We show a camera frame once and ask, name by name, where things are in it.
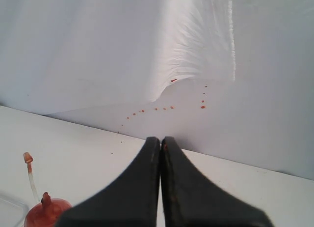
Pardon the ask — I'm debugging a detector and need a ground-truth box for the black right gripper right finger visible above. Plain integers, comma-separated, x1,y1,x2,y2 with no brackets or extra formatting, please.
160,137,271,227

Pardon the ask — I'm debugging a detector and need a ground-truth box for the white rectangular plastic tray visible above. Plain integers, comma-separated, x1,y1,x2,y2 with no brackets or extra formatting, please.
0,192,29,227

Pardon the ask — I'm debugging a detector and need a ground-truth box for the red sauce squeeze bottle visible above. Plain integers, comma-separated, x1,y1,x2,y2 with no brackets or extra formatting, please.
23,152,72,227

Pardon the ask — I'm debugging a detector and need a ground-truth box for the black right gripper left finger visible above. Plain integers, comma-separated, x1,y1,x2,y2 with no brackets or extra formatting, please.
55,137,160,227

